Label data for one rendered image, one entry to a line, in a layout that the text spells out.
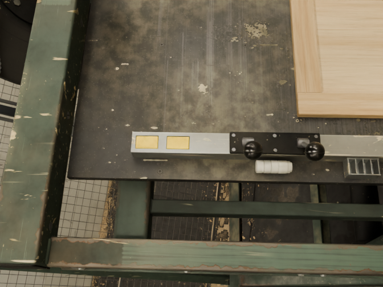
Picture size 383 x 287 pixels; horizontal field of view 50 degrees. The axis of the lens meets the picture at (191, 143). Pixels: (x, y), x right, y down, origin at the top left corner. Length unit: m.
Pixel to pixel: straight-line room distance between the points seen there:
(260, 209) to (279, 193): 1.97
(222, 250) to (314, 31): 0.60
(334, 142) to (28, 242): 0.67
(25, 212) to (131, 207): 0.23
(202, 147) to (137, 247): 0.26
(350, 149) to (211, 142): 0.31
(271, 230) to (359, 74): 2.01
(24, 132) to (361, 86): 0.78
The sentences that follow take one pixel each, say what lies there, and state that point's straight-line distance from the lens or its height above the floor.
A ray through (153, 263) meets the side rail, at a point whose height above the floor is 1.63.
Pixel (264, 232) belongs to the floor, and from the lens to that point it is 3.02.
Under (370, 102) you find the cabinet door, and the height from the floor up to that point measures 1.22.
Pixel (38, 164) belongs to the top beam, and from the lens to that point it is 0.91.
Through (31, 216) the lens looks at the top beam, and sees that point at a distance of 0.89.
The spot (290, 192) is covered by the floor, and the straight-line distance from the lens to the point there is 2.88.
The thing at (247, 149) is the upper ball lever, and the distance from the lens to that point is 0.80.
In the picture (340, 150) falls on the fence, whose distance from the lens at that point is 0.97.
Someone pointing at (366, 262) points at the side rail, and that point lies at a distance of 0.92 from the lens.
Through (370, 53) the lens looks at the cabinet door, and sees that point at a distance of 1.14.
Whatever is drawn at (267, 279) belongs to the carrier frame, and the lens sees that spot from 1.83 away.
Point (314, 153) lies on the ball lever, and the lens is 0.82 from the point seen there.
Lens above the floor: 2.04
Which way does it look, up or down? 31 degrees down
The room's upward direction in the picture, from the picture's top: 75 degrees counter-clockwise
